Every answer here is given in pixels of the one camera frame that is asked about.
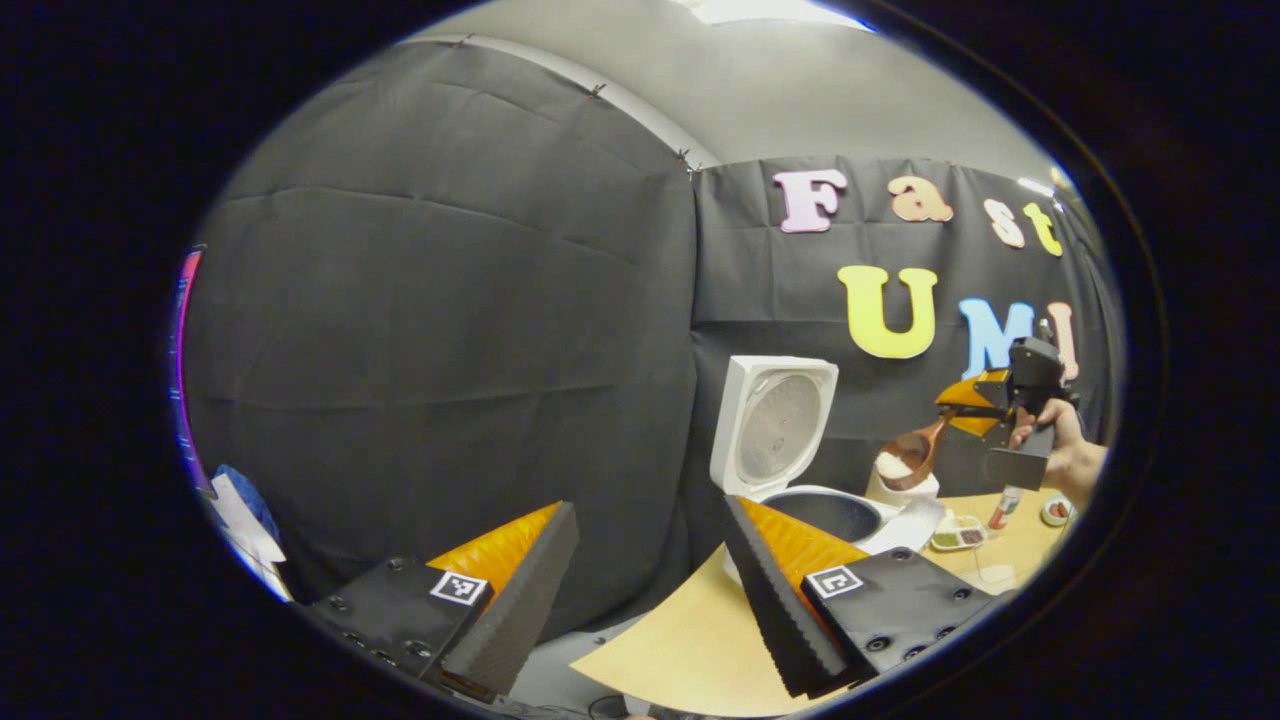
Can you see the white divided grain tray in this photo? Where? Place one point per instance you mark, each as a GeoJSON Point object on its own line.
{"type": "Point", "coordinates": [958, 535]}

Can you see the clear plastic bottle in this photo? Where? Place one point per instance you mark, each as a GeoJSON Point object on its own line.
{"type": "Point", "coordinates": [1003, 510]}

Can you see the white paper sheet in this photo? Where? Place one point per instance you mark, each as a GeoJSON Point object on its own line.
{"type": "Point", "coordinates": [250, 540]}

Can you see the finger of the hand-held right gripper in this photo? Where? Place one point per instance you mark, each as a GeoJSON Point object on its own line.
{"type": "Point", "coordinates": [975, 388]}
{"type": "Point", "coordinates": [975, 424]}

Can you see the white toaster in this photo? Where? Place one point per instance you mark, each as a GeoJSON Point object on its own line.
{"type": "Point", "coordinates": [925, 490]}

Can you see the white rice cooker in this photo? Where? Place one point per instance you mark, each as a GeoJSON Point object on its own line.
{"type": "Point", "coordinates": [775, 430]}

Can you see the white rice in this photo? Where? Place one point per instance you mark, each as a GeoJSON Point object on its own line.
{"type": "Point", "coordinates": [893, 466]}

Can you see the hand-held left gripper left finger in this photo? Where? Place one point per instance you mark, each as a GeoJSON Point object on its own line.
{"type": "Point", "coordinates": [525, 610]}

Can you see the ceiling light panel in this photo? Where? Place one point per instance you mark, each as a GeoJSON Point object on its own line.
{"type": "Point", "coordinates": [770, 8]}

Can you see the light green plate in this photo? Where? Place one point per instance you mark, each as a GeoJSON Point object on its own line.
{"type": "Point", "coordinates": [1046, 520]}

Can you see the brown wooden spoon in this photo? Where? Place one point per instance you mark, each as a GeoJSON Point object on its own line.
{"type": "Point", "coordinates": [918, 455]}

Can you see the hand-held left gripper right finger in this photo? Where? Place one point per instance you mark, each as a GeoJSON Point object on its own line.
{"type": "Point", "coordinates": [775, 600]}

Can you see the small ceiling lamp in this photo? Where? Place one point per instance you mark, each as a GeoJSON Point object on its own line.
{"type": "Point", "coordinates": [1038, 186]}

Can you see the blue cloth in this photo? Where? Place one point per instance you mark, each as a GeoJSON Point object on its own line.
{"type": "Point", "coordinates": [235, 480]}

